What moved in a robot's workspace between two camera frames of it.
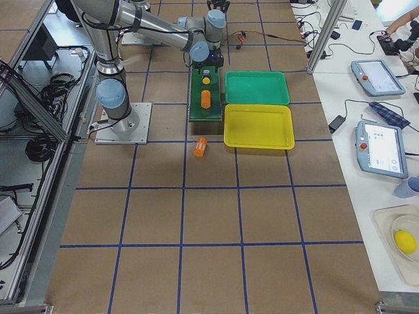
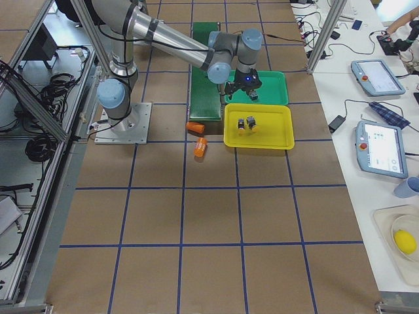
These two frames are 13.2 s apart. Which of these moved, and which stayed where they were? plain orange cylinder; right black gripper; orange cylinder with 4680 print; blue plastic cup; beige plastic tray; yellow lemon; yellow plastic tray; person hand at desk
Moved: plain orange cylinder; right black gripper
Stayed: person hand at desk; orange cylinder with 4680 print; beige plastic tray; yellow plastic tray; yellow lemon; blue plastic cup
